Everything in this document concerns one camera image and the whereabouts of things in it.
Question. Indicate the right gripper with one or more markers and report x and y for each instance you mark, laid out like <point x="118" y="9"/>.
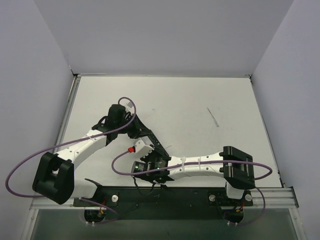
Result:
<point x="152" y="164"/>

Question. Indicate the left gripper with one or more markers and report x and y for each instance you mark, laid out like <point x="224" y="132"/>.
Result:
<point x="139" y="127"/>

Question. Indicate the black remote control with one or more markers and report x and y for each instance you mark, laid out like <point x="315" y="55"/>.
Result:
<point x="156" y="143"/>

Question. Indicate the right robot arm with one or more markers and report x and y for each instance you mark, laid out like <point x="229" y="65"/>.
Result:
<point x="232" y="165"/>

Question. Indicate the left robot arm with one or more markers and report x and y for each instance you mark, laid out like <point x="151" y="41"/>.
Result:
<point x="55" y="175"/>

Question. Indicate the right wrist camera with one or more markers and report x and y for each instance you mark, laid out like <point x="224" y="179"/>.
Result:
<point x="140" y="148"/>

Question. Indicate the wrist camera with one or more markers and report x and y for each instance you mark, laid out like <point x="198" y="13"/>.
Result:
<point x="140" y="148"/>
<point x="129" y="107"/>

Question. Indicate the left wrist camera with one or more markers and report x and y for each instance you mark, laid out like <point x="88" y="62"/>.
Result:
<point x="129" y="107"/>

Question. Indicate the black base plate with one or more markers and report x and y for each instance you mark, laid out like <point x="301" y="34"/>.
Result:
<point x="146" y="212"/>

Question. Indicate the aluminium frame rail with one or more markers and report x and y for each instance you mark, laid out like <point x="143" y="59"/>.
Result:
<point x="273" y="198"/>

